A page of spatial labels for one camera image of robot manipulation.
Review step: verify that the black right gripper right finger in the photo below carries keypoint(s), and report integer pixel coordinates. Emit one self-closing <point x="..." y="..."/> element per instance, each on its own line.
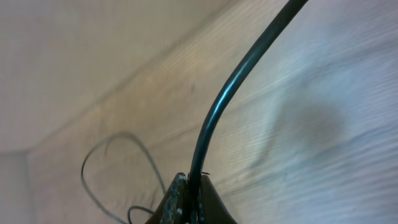
<point x="212" y="208"/>

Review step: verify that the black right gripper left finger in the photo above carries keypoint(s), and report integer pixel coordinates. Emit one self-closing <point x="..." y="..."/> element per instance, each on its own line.
<point x="170" y="210"/>

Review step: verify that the black USB cable silver plug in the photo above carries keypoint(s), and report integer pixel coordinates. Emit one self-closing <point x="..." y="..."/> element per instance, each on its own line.
<point x="239" y="74"/>

